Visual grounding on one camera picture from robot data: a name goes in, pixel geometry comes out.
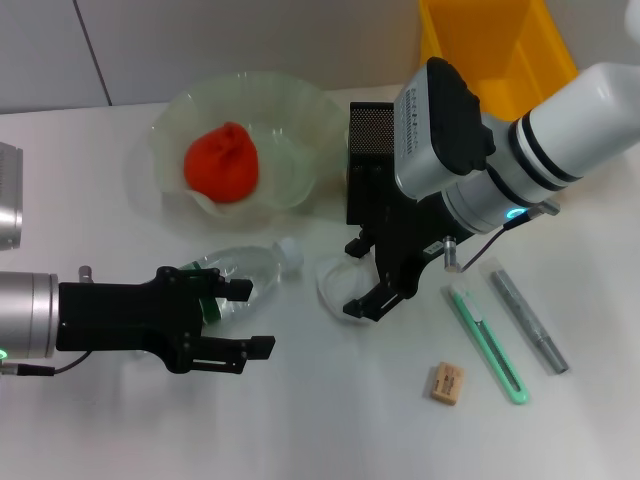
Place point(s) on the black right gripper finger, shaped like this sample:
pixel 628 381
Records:
pixel 357 246
pixel 365 306

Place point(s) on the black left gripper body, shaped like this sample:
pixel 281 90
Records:
pixel 120 315

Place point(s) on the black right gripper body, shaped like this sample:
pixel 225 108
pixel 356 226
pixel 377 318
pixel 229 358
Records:
pixel 405 235

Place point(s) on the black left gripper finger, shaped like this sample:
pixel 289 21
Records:
pixel 262 347
pixel 241 291

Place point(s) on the clear green-label water bottle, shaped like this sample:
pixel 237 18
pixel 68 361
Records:
pixel 250 265

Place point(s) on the white paper ball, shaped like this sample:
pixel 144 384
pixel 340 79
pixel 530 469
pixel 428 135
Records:
pixel 340 285

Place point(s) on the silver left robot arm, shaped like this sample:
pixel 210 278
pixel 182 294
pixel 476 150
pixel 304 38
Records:
pixel 30 315

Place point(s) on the black mesh pen holder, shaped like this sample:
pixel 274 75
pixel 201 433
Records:
pixel 370 130

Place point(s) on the beige eraser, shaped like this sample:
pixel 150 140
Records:
pixel 446 383

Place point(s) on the green glass fruit bowl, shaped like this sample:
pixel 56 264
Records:
pixel 295 150

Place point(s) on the green utility knife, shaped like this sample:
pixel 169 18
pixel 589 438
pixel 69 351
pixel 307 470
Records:
pixel 492 345

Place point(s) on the grey pen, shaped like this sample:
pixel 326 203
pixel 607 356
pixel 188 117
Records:
pixel 530 322

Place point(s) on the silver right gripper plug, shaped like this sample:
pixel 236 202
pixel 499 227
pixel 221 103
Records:
pixel 451 255

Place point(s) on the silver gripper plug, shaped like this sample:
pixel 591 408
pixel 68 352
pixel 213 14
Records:
pixel 85 274
pixel 451 255

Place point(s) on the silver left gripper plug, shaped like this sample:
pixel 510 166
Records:
pixel 85 274

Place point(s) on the yellow plastic bin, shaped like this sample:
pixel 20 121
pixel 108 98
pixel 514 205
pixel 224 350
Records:
pixel 480 35

